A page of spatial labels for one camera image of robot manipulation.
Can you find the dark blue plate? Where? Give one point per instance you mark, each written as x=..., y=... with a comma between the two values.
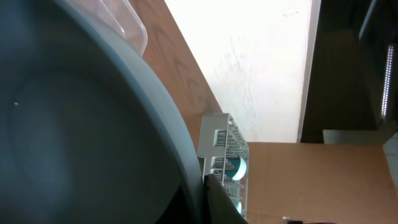
x=89, y=134

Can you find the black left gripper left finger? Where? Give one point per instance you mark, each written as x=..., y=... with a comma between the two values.
x=178, y=211

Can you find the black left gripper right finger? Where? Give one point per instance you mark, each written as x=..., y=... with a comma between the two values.
x=219, y=208

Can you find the grey dishwasher rack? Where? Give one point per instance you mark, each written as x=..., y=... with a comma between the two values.
x=219, y=141

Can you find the clear plastic bin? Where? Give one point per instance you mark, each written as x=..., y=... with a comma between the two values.
x=105, y=19

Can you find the light blue cup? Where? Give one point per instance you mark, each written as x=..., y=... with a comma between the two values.
x=239, y=207

